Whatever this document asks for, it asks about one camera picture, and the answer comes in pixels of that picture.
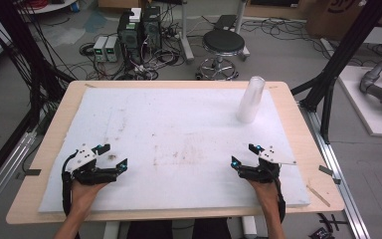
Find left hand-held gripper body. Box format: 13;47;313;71
63;142;119;186

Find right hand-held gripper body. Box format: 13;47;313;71
236;144;297;184

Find stack of clear plastic cups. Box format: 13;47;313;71
235;76;267;124

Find person's left hand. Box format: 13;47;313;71
71;178;110;217

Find person's right hand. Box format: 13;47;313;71
246;178;282;214

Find wooden table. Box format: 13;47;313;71
5;80;346;225

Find thin wooden stick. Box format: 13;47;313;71
305;184;331;208

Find white foam mat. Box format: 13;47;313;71
38;87;311;214

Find white table leg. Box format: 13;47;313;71
241;216;259;239
102;220;121;239

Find person's legs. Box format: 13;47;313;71
125;218;243;239

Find grey power supply unit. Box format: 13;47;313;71
104;35;120;64
93;35;109;63

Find white board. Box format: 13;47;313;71
337;65;382;137

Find black round stool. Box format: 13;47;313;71
196;29;247;82

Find black computer tower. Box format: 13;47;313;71
141;5;163;52
116;11;144;64

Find grey metal stand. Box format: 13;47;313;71
177;0;196;64

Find cardboard box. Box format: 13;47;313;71
304;0;372;41

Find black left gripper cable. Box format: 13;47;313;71
61;149;81;239

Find aluminium floor rail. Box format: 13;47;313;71
0;128;39;223
298;103;372;239

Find tangle of floor cables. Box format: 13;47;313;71
79;39;187;82

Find black metal frame post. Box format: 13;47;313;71
0;0;76;114
290;0;382;144

